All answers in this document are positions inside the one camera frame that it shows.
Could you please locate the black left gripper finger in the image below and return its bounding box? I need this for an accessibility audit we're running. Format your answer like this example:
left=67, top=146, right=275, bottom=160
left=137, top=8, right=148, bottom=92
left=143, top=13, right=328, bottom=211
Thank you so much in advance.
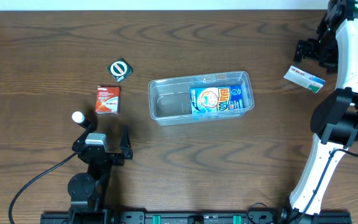
left=76, top=122, right=97, bottom=144
left=119, top=126, right=133, bottom=159

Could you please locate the white capped dark bottle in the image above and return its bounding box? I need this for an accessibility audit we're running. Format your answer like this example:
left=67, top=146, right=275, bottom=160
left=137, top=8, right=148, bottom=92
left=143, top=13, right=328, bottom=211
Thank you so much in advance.
left=71, top=111, right=91, bottom=129

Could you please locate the white green box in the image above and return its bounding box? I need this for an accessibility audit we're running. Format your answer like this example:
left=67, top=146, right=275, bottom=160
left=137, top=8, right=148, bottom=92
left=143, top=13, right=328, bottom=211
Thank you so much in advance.
left=284, top=65, right=325, bottom=93

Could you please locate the red medicine box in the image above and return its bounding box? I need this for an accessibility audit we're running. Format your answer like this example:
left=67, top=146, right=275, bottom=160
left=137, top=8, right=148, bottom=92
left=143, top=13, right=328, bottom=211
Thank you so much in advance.
left=95, top=86, right=121, bottom=114

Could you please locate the small green square box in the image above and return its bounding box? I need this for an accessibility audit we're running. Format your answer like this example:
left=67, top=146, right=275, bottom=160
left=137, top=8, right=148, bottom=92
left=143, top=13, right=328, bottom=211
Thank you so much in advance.
left=107, top=58, right=133, bottom=83

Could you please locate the blue cool fever box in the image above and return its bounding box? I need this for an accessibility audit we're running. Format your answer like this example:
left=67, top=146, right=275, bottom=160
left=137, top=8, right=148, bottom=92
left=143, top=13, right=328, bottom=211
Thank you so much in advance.
left=190, top=85, right=244, bottom=114

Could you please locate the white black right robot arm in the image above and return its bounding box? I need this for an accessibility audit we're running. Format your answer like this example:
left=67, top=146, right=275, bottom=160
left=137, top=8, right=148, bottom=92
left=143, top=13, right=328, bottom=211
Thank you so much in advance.
left=276, top=0, right=358, bottom=223

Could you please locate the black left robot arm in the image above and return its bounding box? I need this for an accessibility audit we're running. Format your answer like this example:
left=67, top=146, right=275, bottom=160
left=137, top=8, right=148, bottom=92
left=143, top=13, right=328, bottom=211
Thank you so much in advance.
left=68, top=124, right=133, bottom=212

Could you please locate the clear plastic container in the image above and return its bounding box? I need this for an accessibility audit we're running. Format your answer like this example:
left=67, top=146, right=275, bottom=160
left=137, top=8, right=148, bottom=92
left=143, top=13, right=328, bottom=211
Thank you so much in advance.
left=149, top=71, right=254, bottom=126

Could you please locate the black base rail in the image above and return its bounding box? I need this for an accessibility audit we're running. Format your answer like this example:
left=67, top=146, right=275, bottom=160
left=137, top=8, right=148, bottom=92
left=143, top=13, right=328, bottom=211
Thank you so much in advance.
left=40, top=208, right=352, bottom=224

